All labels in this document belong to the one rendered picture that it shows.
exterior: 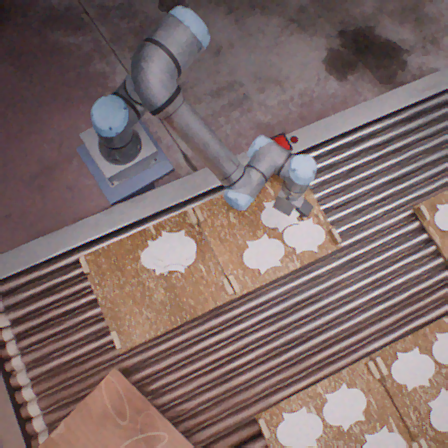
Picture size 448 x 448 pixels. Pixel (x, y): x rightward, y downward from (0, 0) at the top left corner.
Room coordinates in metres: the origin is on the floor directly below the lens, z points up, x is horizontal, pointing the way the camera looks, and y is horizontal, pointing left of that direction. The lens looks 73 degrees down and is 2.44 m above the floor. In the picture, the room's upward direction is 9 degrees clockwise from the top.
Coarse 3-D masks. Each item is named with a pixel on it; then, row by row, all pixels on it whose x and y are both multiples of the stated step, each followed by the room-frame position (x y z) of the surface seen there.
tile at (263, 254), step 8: (256, 240) 0.45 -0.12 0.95; (264, 240) 0.46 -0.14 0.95; (272, 240) 0.46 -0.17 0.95; (248, 248) 0.42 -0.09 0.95; (256, 248) 0.43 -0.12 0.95; (264, 248) 0.43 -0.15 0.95; (272, 248) 0.43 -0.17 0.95; (280, 248) 0.44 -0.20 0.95; (248, 256) 0.39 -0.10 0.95; (256, 256) 0.40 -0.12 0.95; (264, 256) 0.40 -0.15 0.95; (272, 256) 0.41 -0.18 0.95; (280, 256) 0.41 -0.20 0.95; (248, 264) 0.37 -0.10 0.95; (256, 264) 0.37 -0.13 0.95; (264, 264) 0.38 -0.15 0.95; (272, 264) 0.38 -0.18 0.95; (280, 264) 0.38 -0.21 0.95; (264, 272) 0.35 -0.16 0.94
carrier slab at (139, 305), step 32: (160, 224) 0.46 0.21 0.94; (192, 224) 0.48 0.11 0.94; (96, 256) 0.32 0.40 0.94; (128, 256) 0.33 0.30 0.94; (96, 288) 0.21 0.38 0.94; (128, 288) 0.23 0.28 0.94; (160, 288) 0.24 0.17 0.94; (192, 288) 0.26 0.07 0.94; (224, 288) 0.28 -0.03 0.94; (128, 320) 0.12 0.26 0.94; (160, 320) 0.14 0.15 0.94
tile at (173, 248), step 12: (156, 240) 0.39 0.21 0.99; (168, 240) 0.39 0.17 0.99; (180, 240) 0.40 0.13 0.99; (192, 240) 0.41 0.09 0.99; (156, 252) 0.35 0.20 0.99; (168, 252) 0.35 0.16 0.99; (180, 252) 0.36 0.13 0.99; (192, 252) 0.37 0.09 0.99; (168, 264) 0.32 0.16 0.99; (180, 264) 0.32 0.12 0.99
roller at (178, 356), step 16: (416, 240) 0.55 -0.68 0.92; (384, 256) 0.48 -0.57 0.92; (336, 272) 0.40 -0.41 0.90; (352, 272) 0.40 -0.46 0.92; (304, 288) 0.32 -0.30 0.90; (320, 288) 0.33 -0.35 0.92; (272, 304) 0.25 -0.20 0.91; (288, 304) 0.26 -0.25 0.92; (240, 320) 0.18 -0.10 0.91; (256, 320) 0.19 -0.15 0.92; (208, 336) 0.12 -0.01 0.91; (224, 336) 0.12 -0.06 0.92; (176, 352) 0.05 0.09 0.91; (192, 352) 0.06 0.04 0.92; (144, 368) -0.01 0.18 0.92; (160, 368) -0.01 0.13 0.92; (80, 400) -0.14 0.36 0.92; (48, 416) -0.20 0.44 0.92; (64, 416) -0.19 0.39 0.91; (32, 432) -0.25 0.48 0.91
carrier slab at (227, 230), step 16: (272, 176) 0.70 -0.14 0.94; (272, 192) 0.64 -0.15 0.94; (192, 208) 0.54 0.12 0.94; (208, 208) 0.54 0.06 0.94; (224, 208) 0.55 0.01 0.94; (256, 208) 0.57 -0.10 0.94; (320, 208) 0.61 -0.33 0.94; (208, 224) 0.49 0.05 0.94; (224, 224) 0.50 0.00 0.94; (240, 224) 0.50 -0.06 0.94; (256, 224) 0.51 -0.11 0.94; (320, 224) 0.55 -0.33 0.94; (208, 240) 0.43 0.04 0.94; (224, 240) 0.44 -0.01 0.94; (240, 240) 0.45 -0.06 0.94; (224, 256) 0.38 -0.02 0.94; (240, 256) 0.39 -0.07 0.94; (288, 256) 0.42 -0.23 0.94; (304, 256) 0.43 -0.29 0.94; (320, 256) 0.44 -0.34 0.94; (224, 272) 0.33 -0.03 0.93; (240, 272) 0.34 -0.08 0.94; (256, 272) 0.35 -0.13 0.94; (272, 272) 0.35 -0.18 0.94; (288, 272) 0.36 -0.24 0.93; (240, 288) 0.28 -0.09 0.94
